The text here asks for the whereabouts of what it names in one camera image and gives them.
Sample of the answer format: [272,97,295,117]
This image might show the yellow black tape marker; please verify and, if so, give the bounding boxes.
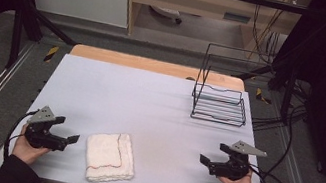
[254,87,274,105]
[42,44,60,65]

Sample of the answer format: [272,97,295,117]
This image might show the hanging cables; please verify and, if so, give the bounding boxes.
[245,2,286,67]

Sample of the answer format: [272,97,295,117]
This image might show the wooden desk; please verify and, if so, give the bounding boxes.
[115,0,314,67]

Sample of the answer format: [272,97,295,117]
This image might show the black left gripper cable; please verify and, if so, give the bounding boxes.
[0,105,41,168]

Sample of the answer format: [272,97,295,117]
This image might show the white chair base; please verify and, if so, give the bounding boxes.
[146,4,185,26]

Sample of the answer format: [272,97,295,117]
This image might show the black metal stand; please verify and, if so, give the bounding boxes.
[230,34,307,126]
[0,0,86,80]

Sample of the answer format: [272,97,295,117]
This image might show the pale blue table cover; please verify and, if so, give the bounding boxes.
[0,43,290,183]

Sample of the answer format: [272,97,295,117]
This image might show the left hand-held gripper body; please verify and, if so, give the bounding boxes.
[21,102,74,155]

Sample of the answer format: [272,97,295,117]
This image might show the folded white towel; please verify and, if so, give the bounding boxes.
[79,126,142,183]

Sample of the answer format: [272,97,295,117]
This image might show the black wire rack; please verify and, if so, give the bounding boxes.
[187,40,259,129]

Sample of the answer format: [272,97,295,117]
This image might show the black floor cables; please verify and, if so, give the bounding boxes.
[250,72,316,141]

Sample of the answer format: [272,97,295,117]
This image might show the person's left hand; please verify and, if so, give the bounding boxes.
[10,122,56,169]

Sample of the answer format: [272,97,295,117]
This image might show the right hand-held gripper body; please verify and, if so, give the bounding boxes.
[207,135,269,183]

